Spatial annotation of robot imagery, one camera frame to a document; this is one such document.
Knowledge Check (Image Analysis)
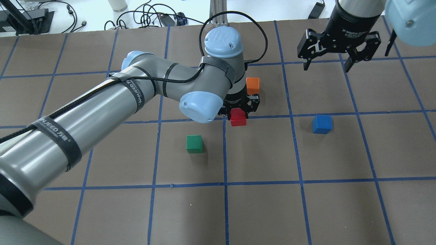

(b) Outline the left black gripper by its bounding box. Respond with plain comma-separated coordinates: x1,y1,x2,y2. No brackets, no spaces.
218,85,260,118

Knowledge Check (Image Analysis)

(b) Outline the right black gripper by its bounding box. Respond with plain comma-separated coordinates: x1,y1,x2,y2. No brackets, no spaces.
297,5,381,73

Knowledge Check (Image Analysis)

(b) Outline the red block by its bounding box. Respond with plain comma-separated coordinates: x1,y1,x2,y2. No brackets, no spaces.
229,108,247,127

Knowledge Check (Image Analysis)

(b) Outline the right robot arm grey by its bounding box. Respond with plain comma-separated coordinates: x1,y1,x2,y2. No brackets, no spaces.
297,0,436,72

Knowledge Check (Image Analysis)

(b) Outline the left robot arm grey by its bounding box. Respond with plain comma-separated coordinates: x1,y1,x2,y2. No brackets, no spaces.
0,26,249,245

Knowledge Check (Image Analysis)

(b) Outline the orange block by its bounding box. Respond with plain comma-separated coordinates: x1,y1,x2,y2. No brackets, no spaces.
246,77,260,96

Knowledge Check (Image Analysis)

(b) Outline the green block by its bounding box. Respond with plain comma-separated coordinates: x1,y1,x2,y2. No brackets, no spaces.
186,135,203,154

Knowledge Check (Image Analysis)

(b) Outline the blue block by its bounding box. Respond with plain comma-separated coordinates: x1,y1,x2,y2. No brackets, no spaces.
312,115,333,134

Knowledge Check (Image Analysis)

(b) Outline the black power adapter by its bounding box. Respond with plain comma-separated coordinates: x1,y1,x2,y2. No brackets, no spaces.
308,1,325,19

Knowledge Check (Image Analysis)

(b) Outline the aluminium frame post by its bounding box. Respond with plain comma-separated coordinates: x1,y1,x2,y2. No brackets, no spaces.
209,0,228,28

